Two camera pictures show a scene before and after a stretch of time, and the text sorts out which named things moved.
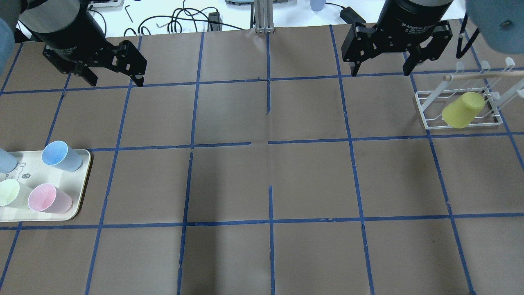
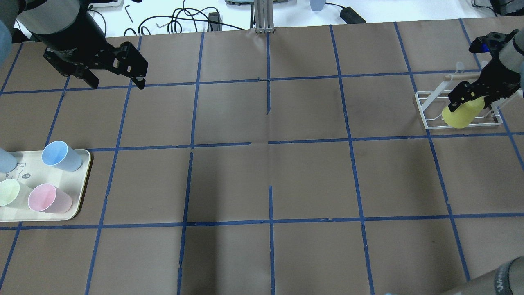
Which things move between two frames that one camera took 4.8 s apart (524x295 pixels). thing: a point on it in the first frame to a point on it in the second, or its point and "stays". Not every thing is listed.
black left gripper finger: (361, 43) to (464, 92)
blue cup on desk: (317, 5) stays
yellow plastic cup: (460, 112) stays
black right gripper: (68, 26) stays
